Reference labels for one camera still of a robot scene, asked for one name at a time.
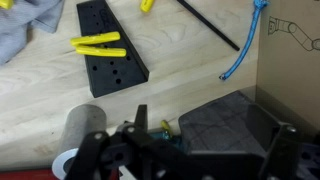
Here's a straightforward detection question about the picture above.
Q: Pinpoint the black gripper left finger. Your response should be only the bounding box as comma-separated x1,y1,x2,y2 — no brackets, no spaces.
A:
64,104,188,180

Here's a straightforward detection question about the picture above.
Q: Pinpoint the cardboard box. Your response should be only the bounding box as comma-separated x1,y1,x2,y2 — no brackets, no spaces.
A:
255,0,320,132

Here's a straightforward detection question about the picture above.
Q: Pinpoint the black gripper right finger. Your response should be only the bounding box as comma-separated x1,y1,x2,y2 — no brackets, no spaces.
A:
247,103,304,180

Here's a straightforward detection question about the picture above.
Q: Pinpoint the metal cylinder cup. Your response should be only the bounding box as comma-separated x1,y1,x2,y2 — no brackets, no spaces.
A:
51,103,108,180

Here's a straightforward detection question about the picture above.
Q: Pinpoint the blue rope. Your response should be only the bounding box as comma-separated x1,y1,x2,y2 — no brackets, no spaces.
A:
218,0,270,81

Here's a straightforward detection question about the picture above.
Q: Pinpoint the teal yellow small tool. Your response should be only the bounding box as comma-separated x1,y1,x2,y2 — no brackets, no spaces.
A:
149,119,183,151

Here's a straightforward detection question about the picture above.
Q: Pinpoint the grey knit cloth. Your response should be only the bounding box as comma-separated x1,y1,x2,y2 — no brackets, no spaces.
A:
0,0,66,66

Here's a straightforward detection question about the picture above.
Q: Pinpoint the dark grey mesh bin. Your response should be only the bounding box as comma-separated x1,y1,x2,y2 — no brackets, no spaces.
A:
178,90,284,158

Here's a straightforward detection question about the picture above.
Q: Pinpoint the black wedge tool stand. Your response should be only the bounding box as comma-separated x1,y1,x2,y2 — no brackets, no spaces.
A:
76,0,150,99

